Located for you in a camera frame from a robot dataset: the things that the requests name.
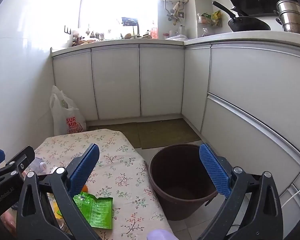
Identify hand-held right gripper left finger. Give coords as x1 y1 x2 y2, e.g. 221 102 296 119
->
15 143 102 240

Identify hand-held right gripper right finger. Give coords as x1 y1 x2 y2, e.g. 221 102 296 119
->
197 143 283 240

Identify brown plastic bin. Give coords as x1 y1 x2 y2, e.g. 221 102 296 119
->
148 143 219 221

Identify green snack wrapper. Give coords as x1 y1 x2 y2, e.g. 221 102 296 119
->
72 191 114 230

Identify clear plastic bottle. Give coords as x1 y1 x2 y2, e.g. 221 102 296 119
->
27 156 53 175

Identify floral tablecloth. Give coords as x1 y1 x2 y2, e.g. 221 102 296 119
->
2 129 173 240

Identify white drawer front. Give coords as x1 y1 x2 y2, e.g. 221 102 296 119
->
201 96 300 198
207 42 300 160

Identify white plastic shopping bag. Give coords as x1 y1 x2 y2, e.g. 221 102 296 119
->
49 85 87 136

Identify green floor mat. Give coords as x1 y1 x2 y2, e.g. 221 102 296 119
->
136 118 202 150
87 122 142 148

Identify lilac cloth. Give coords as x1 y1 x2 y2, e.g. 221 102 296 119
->
147 229 177 240

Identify white cabinet door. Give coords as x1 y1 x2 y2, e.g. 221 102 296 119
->
181 45 212 133
91 45 142 120
139 44 185 117
52 49 98 128

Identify pile of counter clutter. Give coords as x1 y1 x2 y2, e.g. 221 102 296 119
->
72 30 103 46

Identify white kitchen countertop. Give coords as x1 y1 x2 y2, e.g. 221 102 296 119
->
51 31 300 53

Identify clear plastic bag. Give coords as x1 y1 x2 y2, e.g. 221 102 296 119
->
166 34 188 41

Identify black wok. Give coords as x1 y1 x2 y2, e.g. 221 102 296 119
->
212 1 271 32

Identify blue dish rack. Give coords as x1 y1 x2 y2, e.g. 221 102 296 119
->
121 17 140 36

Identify heater pipes and valves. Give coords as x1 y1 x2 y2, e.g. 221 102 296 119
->
163 0 185 26

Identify steel stock pot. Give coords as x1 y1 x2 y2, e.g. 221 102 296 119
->
274 0 300 36

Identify white cable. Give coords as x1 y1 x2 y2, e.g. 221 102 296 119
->
277 185 300 205

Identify wall rack with snack bags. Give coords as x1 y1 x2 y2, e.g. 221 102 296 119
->
197 10 223 28

